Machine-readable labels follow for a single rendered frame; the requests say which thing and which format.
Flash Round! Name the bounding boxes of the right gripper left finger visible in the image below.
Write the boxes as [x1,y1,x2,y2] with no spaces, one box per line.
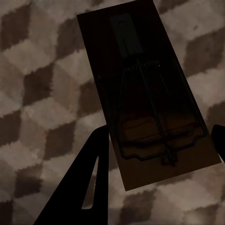
[34,124,109,225]

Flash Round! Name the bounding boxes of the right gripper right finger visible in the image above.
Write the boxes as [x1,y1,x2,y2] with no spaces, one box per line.
[211,125,225,162]

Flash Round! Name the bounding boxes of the mousetrap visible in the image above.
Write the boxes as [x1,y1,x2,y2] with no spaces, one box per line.
[77,0,222,191]

